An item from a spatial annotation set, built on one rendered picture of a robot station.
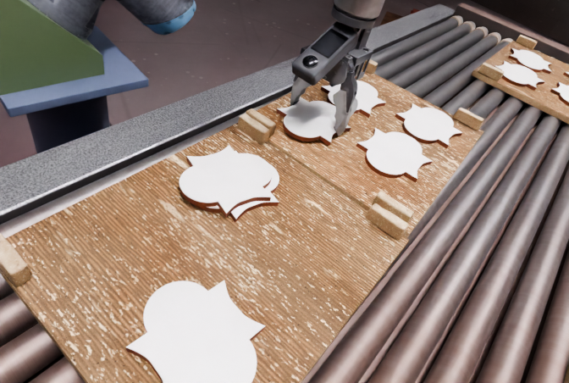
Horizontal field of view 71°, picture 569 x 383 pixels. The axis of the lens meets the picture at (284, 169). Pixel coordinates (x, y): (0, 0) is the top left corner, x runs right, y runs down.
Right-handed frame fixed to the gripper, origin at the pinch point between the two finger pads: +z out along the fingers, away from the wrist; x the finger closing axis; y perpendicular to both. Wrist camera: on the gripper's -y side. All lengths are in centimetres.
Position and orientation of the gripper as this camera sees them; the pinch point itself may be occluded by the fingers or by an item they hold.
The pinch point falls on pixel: (313, 119)
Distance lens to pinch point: 75.5
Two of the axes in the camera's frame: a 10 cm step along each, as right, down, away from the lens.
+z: -2.2, 7.4, 6.3
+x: -7.7, -5.3, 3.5
